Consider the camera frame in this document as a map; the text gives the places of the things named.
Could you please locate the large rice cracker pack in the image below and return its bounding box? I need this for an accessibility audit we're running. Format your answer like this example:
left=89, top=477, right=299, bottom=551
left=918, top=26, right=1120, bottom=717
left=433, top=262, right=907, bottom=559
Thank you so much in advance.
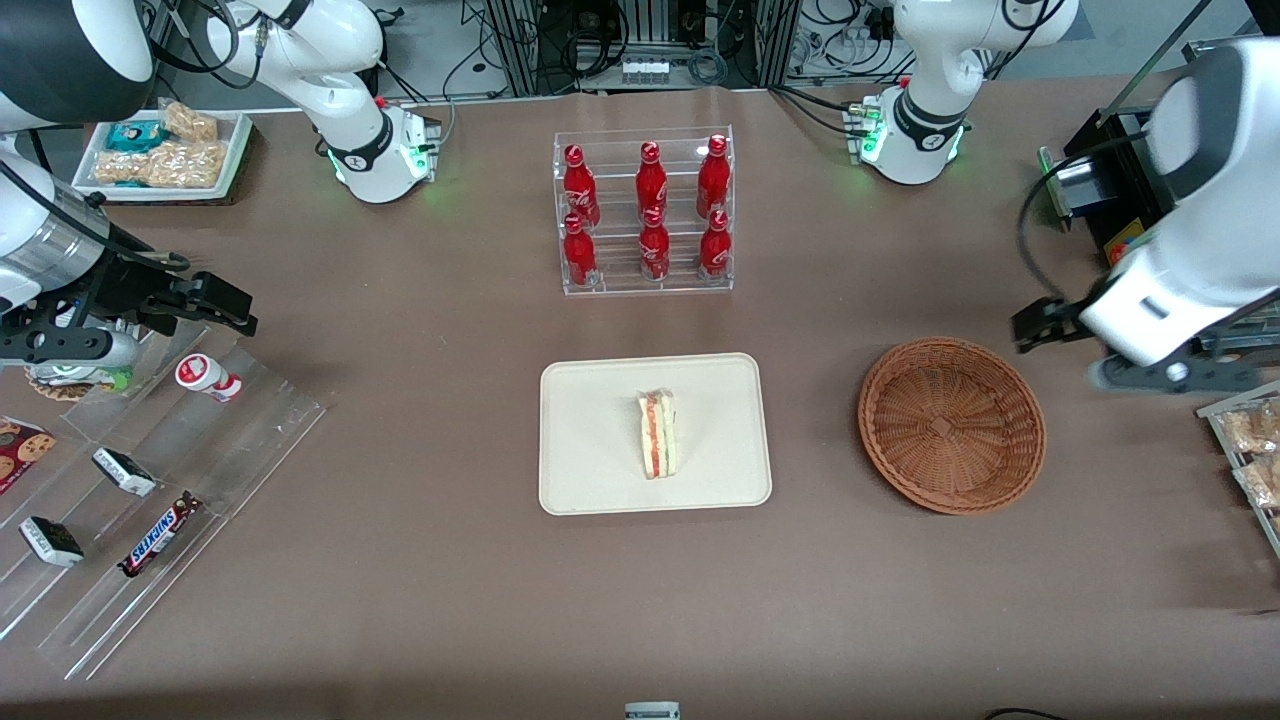
left=95, top=141, right=229, bottom=190

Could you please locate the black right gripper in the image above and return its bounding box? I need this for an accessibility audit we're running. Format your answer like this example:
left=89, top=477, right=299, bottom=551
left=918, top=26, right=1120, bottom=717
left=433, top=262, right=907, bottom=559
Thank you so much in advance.
left=70, top=255, right=258, bottom=336

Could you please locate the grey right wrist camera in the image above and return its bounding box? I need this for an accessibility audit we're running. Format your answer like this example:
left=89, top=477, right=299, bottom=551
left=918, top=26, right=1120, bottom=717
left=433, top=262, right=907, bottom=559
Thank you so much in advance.
left=0, top=325, right=142, bottom=369

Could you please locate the small rice cracker pack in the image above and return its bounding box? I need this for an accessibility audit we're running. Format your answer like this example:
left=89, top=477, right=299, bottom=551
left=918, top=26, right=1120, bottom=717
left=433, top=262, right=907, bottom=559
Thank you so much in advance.
left=160, top=100, right=219, bottom=142

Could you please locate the brown woven basket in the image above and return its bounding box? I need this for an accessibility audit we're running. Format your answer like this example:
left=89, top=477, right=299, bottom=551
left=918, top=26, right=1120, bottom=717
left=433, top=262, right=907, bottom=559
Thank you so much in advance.
left=858, top=337, right=1047, bottom=516

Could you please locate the grey bread tray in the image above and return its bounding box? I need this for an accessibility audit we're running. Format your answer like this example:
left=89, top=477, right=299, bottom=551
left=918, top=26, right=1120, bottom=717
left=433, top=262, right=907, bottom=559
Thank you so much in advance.
left=1197, top=380, right=1280, bottom=558

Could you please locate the white snack tray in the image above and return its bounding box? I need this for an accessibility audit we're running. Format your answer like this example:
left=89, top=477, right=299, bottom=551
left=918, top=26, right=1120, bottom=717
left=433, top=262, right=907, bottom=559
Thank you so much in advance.
left=72, top=110, right=253, bottom=204

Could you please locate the snickers chocolate bar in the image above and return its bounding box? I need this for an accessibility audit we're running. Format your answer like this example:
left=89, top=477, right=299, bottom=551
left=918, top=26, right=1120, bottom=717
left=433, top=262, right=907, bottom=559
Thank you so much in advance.
left=118, top=491, right=202, bottom=579

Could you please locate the clear acrylic bottle rack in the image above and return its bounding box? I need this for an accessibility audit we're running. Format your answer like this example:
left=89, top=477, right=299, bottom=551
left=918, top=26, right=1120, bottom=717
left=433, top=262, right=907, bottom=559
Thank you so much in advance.
left=552, top=126, right=736, bottom=297

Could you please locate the red cola bottle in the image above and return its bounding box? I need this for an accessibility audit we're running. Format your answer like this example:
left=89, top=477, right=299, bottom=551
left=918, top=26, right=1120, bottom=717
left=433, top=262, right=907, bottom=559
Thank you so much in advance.
left=562, top=144, right=601, bottom=229
left=636, top=141, right=669, bottom=223
left=562, top=213, right=599, bottom=289
left=699, top=208, right=733, bottom=279
left=639, top=207, right=672, bottom=283
left=697, top=134, right=731, bottom=219

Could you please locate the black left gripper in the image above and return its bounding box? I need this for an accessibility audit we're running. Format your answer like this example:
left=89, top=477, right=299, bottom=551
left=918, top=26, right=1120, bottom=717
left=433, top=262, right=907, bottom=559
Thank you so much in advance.
left=1012, top=295, right=1101, bottom=353

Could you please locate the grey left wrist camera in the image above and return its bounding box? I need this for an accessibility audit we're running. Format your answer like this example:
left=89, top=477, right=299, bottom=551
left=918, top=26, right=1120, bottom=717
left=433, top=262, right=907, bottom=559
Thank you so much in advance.
left=1088, top=353, right=1267, bottom=394

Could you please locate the black sandwich press machine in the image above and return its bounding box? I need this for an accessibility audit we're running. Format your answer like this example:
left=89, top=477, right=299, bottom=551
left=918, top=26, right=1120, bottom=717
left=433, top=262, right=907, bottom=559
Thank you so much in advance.
left=1038, top=40, right=1280, bottom=377

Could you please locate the teal snack packet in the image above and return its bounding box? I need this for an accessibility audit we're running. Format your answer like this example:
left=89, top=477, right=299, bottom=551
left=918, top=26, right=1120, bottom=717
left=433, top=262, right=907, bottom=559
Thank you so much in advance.
left=107, top=120, right=167, bottom=153

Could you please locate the black white snack bar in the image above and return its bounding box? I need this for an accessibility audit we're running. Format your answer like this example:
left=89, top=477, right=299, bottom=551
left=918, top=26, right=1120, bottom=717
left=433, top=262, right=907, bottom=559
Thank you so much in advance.
left=19, top=516, right=85, bottom=568
left=91, top=447, right=158, bottom=497

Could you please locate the wrapped bread pack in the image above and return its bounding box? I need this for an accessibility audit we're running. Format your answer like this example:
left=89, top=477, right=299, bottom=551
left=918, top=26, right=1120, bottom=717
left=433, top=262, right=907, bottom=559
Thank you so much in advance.
left=1222, top=400, right=1280, bottom=457
left=1235, top=456, right=1280, bottom=513

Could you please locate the clear acrylic stepped display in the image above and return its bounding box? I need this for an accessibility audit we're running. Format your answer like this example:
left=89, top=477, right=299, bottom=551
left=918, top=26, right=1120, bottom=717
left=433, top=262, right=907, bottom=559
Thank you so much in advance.
left=0, top=320, right=328, bottom=681

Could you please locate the triangular sandwich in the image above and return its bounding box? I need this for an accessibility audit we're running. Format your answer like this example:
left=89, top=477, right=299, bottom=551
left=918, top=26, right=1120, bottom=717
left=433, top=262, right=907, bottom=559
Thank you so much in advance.
left=637, top=389, right=680, bottom=480

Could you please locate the cream plastic tray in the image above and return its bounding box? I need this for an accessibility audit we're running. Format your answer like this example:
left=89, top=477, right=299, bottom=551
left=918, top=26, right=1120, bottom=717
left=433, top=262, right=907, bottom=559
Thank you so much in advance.
left=539, top=352, right=773, bottom=517

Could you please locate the aluminium frame rack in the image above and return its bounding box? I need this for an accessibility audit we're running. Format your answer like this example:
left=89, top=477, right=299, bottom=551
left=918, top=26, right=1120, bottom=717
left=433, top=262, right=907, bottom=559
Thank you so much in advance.
left=485, top=0, right=801, bottom=96

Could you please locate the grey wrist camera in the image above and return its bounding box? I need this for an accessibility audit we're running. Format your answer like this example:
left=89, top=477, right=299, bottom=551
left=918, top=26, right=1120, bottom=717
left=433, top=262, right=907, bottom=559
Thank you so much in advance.
left=0, top=325, right=142, bottom=369
left=1088, top=353, right=1267, bottom=394

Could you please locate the white red yogurt bottle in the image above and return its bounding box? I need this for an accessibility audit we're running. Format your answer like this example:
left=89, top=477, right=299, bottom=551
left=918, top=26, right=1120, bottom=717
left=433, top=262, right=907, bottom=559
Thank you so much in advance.
left=175, top=353, right=243, bottom=403

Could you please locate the red cookie pack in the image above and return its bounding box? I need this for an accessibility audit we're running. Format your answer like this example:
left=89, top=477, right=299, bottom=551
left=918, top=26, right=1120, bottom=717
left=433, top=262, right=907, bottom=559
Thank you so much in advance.
left=0, top=418, right=57, bottom=495

